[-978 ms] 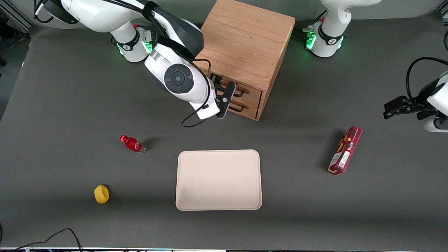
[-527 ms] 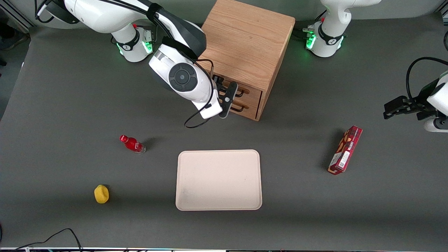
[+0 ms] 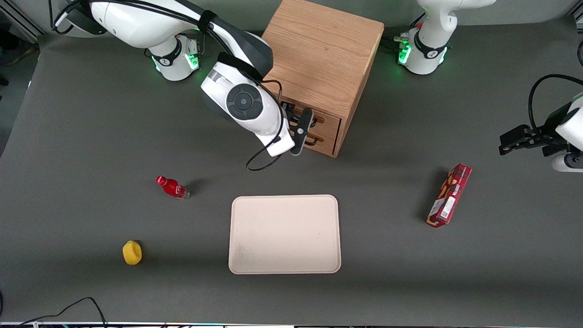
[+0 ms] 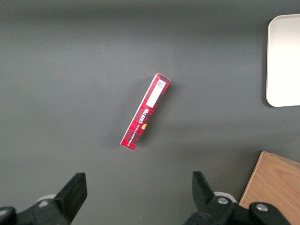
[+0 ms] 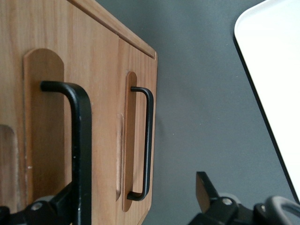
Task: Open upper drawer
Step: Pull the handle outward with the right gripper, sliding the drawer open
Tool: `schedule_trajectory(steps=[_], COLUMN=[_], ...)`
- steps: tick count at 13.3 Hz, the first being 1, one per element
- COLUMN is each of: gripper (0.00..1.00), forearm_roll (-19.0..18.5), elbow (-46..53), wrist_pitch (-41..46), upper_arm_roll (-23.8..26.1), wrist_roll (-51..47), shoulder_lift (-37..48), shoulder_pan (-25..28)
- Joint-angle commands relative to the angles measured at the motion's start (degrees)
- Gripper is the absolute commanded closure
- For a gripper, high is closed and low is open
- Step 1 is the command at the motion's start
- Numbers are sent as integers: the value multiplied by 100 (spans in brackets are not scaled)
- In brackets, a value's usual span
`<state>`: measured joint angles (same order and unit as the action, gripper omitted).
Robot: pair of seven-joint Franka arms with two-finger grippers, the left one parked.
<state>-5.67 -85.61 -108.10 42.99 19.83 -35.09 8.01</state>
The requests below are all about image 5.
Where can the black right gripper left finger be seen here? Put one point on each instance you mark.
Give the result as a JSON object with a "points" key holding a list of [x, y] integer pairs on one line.
{"points": [[56, 211]]}

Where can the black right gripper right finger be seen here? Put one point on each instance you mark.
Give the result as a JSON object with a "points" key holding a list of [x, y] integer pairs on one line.
{"points": [[211, 201]]}

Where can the wooden drawer cabinet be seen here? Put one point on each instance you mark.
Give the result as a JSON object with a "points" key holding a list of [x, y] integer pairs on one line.
{"points": [[112, 23]]}

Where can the wooden drawer front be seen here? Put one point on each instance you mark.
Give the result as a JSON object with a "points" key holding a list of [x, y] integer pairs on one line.
{"points": [[93, 70], [145, 68]]}

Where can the cream rectangular tray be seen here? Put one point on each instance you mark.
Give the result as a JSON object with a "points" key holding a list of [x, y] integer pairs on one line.
{"points": [[276, 70]]}

